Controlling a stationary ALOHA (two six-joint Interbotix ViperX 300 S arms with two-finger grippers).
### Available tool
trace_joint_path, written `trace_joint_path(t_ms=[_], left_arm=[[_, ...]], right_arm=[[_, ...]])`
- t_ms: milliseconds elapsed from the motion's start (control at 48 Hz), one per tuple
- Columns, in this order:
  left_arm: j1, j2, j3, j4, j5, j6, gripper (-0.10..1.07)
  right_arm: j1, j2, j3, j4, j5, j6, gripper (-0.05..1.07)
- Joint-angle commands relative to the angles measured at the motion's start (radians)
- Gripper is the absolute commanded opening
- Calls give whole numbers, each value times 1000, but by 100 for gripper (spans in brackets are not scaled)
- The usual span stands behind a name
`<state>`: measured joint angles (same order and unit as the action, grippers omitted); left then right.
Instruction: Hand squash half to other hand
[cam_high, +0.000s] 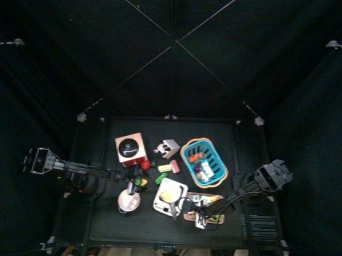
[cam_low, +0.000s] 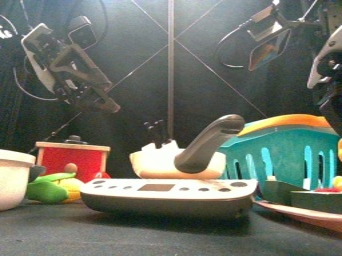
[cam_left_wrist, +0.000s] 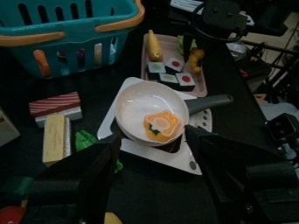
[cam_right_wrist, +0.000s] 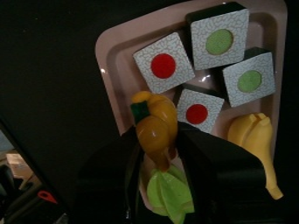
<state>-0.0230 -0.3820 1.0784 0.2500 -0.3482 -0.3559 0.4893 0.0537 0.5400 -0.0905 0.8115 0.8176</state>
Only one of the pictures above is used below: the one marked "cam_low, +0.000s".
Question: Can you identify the black knob on box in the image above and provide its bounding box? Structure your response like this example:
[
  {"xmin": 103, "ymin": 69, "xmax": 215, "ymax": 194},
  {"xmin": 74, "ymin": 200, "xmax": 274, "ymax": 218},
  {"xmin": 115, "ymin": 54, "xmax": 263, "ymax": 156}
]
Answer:
[{"xmin": 62, "ymin": 134, "xmax": 89, "ymax": 145}]

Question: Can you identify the black toy stem piece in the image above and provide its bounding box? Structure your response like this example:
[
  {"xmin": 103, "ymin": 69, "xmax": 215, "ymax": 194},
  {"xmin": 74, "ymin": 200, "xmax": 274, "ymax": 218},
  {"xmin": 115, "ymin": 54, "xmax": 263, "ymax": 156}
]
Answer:
[{"xmin": 141, "ymin": 119, "xmax": 173, "ymax": 150}]

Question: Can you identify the red wooden toy box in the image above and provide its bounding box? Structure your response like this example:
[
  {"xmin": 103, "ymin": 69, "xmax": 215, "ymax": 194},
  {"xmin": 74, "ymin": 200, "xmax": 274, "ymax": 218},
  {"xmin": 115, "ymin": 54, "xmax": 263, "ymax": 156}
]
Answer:
[{"xmin": 34, "ymin": 141, "xmax": 112, "ymax": 183}]

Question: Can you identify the teal plastic basket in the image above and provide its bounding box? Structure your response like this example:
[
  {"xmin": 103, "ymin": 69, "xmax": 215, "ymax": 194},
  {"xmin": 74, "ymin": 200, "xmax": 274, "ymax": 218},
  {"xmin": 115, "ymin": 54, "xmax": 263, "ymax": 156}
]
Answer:
[{"xmin": 217, "ymin": 125, "xmax": 342, "ymax": 202}]

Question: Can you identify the small wooden ball knob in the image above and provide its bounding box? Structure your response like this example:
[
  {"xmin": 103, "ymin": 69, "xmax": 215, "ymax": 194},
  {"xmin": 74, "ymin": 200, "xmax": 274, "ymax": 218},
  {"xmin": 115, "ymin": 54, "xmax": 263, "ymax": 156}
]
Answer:
[{"xmin": 62, "ymin": 162, "xmax": 78, "ymax": 174}]

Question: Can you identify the yellow toy fruit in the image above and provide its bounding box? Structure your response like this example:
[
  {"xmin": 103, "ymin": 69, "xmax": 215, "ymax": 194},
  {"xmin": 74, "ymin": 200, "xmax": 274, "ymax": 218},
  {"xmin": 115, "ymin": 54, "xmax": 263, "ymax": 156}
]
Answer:
[{"xmin": 330, "ymin": 175, "xmax": 342, "ymax": 192}]

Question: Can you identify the small red toy piece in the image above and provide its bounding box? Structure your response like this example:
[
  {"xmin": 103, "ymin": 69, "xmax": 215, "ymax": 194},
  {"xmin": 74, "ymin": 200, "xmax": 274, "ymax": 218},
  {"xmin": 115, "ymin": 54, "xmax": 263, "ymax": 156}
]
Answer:
[{"xmin": 312, "ymin": 186, "xmax": 342, "ymax": 194}]

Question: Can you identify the green yellow toy corn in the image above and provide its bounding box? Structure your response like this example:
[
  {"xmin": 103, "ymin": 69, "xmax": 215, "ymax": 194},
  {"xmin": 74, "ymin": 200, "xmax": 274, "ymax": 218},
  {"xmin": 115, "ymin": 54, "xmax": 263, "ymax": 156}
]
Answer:
[{"xmin": 25, "ymin": 171, "xmax": 87, "ymax": 205}]

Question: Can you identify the dark green toy block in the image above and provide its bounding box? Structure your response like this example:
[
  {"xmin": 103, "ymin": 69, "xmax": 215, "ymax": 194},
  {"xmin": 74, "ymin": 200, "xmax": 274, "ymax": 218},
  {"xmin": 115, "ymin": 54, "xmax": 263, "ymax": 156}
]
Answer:
[{"xmin": 260, "ymin": 179, "xmax": 342, "ymax": 215}]

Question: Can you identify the white round bowl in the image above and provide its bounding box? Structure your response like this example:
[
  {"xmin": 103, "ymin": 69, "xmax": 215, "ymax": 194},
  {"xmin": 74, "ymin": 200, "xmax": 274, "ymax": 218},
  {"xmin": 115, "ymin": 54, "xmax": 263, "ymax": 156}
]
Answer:
[{"xmin": 0, "ymin": 148, "xmax": 37, "ymax": 212}]

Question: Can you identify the grey kitchen scale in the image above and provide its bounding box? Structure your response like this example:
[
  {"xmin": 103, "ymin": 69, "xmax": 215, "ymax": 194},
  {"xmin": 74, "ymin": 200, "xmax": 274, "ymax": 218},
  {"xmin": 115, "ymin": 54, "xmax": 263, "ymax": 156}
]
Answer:
[{"xmin": 78, "ymin": 177, "xmax": 260, "ymax": 222}]

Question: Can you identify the plate with toy food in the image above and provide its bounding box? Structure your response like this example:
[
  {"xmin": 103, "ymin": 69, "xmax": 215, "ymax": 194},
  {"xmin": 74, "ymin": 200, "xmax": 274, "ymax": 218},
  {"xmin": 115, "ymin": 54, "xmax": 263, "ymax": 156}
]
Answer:
[{"xmin": 255, "ymin": 199, "xmax": 342, "ymax": 234}]

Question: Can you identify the orange yellow basket handle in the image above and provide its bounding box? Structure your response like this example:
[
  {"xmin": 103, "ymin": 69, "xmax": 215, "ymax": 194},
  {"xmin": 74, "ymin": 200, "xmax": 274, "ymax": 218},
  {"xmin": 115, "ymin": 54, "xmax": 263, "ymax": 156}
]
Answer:
[{"xmin": 237, "ymin": 113, "xmax": 334, "ymax": 138}]

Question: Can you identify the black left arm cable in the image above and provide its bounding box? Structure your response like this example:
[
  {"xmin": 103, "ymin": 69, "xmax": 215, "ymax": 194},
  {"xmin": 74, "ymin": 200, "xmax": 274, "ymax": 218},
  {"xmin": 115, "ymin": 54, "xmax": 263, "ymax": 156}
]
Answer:
[{"xmin": 12, "ymin": 65, "xmax": 61, "ymax": 102}]

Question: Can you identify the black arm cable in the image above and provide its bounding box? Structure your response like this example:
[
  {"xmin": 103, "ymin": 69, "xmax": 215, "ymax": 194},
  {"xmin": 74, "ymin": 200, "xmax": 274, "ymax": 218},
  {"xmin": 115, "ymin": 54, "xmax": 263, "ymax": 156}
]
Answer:
[
  {"xmin": 215, "ymin": 20, "xmax": 252, "ymax": 70},
  {"xmin": 12, "ymin": 65, "xmax": 61, "ymax": 102}
]

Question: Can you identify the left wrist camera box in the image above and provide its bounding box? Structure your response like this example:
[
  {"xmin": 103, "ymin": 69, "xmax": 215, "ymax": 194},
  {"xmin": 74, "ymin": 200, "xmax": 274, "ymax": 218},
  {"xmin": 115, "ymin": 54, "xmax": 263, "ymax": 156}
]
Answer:
[{"xmin": 65, "ymin": 15, "xmax": 99, "ymax": 50}]

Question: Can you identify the vertical metal frame pole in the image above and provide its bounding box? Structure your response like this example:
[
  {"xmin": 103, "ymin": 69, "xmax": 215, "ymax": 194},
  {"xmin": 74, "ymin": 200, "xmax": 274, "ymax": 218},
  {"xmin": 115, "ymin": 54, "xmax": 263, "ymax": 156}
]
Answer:
[{"xmin": 165, "ymin": 0, "xmax": 176, "ymax": 141}]

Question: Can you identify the white toy dish with handle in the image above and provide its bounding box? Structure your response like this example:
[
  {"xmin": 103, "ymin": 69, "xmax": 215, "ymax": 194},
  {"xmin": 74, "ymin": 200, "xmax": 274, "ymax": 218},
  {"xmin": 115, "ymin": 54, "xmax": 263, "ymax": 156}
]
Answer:
[{"xmin": 128, "ymin": 139, "xmax": 228, "ymax": 180}]

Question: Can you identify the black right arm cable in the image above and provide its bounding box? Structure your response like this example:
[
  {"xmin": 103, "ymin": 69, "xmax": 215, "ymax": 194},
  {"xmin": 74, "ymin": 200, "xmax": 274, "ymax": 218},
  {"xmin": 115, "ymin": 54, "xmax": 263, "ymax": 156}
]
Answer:
[{"xmin": 215, "ymin": 20, "xmax": 252, "ymax": 70}]

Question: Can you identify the grey curved toy handle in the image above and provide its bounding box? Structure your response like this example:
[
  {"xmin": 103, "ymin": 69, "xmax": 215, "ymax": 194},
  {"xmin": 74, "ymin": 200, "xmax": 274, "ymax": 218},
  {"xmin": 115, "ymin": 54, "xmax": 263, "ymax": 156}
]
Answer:
[{"xmin": 172, "ymin": 113, "xmax": 247, "ymax": 175}]

